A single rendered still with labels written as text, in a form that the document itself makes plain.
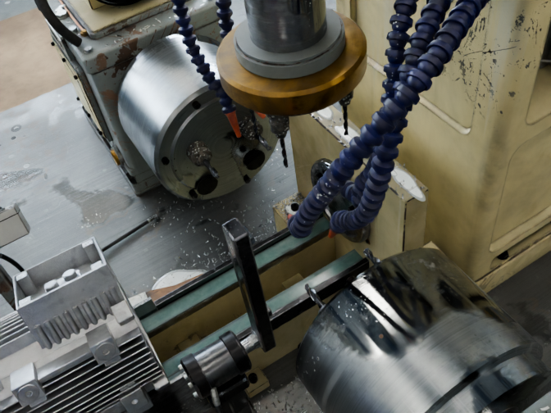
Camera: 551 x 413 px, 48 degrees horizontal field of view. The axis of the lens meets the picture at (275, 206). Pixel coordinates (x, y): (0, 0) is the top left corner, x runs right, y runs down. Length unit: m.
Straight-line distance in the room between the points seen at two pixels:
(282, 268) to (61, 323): 0.41
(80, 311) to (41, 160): 0.78
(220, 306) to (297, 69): 0.50
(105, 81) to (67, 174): 0.37
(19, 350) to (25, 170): 0.76
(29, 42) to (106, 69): 2.20
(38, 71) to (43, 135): 1.51
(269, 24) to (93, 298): 0.41
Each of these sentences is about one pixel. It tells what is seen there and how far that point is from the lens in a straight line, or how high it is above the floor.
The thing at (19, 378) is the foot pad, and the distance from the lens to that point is 0.84.
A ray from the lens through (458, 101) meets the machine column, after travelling 0.86.
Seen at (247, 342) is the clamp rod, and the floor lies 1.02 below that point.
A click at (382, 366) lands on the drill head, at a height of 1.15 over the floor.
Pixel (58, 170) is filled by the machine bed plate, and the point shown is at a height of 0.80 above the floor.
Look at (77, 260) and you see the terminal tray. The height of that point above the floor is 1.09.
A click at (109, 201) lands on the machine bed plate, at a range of 1.40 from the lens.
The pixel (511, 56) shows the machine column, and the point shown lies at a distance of 0.75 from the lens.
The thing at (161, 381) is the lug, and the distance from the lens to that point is 0.90.
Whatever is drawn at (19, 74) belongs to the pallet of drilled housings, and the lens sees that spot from 3.16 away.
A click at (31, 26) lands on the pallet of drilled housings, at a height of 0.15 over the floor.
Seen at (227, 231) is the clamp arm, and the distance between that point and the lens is 0.67.
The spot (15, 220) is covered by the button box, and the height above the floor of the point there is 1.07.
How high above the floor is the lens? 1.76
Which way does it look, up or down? 49 degrees down
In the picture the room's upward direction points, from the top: 10 degrees counter-clockwise
